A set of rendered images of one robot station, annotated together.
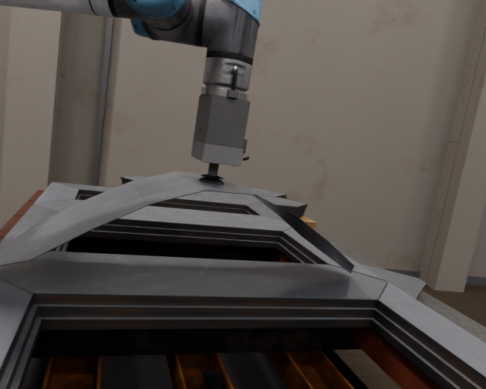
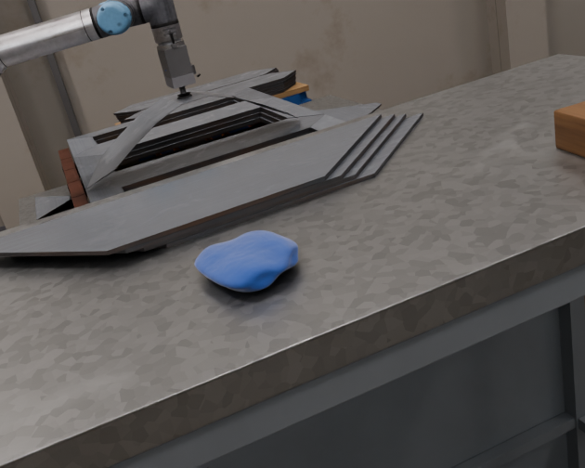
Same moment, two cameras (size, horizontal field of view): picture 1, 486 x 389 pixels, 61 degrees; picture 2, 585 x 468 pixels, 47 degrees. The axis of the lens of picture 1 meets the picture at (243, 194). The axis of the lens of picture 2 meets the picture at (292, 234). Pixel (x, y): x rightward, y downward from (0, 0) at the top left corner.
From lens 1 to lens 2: 1.24 m
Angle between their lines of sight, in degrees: 14
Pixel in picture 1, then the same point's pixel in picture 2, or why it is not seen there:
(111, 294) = (158, 175)
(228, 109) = (175, 55)
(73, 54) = not seen: outside the picture
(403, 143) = not seen: outside the picture
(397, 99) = not seen: outside the picture
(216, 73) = (161, 37)
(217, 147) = (178, 77)
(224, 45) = (158, 20)
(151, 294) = (177, 168)
